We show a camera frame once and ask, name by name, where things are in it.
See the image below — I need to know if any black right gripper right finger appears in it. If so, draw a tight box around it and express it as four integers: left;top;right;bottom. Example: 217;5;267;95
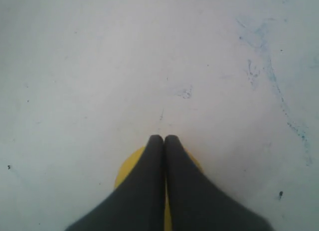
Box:
164;135;273;231

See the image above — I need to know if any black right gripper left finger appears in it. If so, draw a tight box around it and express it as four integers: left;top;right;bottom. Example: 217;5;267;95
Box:
68;135;165;231

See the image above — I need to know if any yellow tennis ball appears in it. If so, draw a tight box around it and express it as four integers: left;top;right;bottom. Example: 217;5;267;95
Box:
114;145;204;231

